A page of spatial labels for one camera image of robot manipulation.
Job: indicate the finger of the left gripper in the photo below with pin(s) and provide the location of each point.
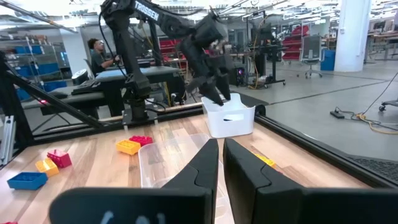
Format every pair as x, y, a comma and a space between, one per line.
208, 88
225, 85

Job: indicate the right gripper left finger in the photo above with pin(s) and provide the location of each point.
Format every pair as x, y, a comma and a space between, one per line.
186, 202

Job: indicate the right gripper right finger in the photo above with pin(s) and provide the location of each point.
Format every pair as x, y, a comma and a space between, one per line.
264, 202

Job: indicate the yellow toy building block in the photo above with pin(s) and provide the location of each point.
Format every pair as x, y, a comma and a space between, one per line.
268, 161
47, 167
128, 147

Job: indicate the clear plastic bin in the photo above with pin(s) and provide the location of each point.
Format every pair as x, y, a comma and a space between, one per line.
161, 161

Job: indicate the red toy building block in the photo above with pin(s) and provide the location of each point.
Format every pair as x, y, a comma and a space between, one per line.
7, 222
59, 158
143, 139

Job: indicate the blue toy building block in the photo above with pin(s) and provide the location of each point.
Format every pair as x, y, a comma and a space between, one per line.
27, 180

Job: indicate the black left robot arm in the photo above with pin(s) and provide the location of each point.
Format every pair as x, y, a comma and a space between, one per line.
121, 43

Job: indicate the black computer tower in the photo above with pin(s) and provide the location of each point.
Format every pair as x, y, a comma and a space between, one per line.
239, 75

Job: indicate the white plastic bin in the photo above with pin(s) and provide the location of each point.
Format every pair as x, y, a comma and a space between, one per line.
230, 124

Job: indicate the red storage bin rack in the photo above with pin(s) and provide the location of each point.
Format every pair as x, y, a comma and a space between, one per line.
293, 46
169, 46

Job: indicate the black equipment stand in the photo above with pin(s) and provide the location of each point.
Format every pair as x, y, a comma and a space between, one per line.
267, 49

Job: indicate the grey padded side table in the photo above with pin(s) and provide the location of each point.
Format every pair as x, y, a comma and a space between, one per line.
136, 73

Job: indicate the grey office chair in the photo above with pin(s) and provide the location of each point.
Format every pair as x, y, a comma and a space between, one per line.
311, 51

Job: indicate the blue container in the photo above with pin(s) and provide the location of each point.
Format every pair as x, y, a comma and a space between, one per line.
328, 59

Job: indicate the person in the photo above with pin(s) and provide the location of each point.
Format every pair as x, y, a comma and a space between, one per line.
98, 60

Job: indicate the black power strip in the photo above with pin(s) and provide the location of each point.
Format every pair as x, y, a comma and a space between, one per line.
337, 114

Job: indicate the black perforated computer case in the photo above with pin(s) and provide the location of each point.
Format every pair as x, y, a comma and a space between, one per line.
379, 168

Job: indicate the black keyboard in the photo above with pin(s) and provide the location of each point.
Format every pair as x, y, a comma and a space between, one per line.
85, 87

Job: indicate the white building column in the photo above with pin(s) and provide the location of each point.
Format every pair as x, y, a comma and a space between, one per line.
353, 37

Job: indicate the dark grey bench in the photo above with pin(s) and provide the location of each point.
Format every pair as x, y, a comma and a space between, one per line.
62, 98

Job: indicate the grey chair base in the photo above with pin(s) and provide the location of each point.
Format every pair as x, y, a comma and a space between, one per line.
389, 104

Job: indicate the wooden workbench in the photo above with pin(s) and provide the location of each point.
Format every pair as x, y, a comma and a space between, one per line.
382, 39

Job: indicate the shelf with blue bins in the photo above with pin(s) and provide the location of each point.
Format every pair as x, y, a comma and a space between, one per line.
37, 65

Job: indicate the silver aluminium extrusion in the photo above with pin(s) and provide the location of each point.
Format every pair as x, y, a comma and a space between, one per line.
7, 140

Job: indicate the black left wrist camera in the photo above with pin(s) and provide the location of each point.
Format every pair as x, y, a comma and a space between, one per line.
211, 29

